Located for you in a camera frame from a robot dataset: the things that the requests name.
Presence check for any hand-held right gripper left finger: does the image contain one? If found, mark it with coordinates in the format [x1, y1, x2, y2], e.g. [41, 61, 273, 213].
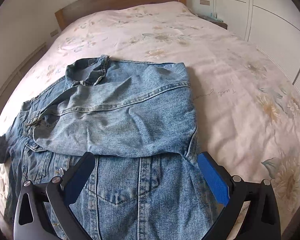
[13, 151, 95, 240]

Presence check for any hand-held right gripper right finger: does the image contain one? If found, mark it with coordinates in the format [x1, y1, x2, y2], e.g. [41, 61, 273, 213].
[197, 151, 282, 240]

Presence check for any blue denim jacket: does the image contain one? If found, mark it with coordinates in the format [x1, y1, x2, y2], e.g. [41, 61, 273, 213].
[4, 54, 230, 240]

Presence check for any bed with floral cover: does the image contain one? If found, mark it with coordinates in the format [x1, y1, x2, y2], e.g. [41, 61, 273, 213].
[0, 1, 300, 240]

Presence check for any wooden nightstand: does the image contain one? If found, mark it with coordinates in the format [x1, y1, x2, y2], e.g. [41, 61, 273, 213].
[199, 14, 229, 30]

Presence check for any white wardrobe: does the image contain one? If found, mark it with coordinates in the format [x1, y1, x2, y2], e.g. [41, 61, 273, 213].
[214, 0, 300, 100]

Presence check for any wooden headboard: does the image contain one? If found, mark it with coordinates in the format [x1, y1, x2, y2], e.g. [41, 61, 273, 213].
[54, 0, 186, 32]

